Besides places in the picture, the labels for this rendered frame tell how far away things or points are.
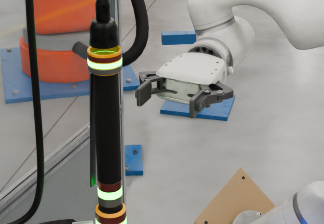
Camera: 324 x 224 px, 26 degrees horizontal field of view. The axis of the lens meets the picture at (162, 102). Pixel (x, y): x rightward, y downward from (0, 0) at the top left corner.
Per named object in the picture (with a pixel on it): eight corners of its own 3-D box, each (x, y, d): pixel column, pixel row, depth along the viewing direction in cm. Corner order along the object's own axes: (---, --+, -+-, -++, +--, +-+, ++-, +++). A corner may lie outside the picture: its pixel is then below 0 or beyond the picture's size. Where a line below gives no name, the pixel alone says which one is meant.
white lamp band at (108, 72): (89, 76, 87) (89, 71, 87) (87, 62, 91) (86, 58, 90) (124, 74, 87) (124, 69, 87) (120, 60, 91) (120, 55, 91)
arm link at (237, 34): (222, 28, 122) (239, 76, 124) (248, 6, 133) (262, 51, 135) (181, 38, 126) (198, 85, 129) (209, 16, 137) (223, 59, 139)
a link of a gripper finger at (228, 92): (240, 89, 115) (226, 103, 111) (198, 80, 119) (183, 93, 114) (240, 83, 115) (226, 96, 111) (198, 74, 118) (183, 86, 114)
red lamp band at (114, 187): (98, 193, 95) (98, 186, 95) (96, 180, 98) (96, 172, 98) (123, 191, 96) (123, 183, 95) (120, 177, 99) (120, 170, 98)
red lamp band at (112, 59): (88, 64, 86) (88, 59, 86) (86, 51, 90) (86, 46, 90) (124, 62, 87) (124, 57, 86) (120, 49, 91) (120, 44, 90)
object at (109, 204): (99, 209, 96) (99, 202, 96) (97, 195, 99) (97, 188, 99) (123, 206, 97) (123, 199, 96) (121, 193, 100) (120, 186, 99)
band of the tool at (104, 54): (89, 78, 87) (88, 57, 86) (87, 65, 91) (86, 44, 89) (124, 76, 88) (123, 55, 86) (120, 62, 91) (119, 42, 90)
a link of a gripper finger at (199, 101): (223, 104, 113) (208, 122, 108) (205, 100, 114) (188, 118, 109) (224, 86, 112) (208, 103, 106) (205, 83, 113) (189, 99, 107)
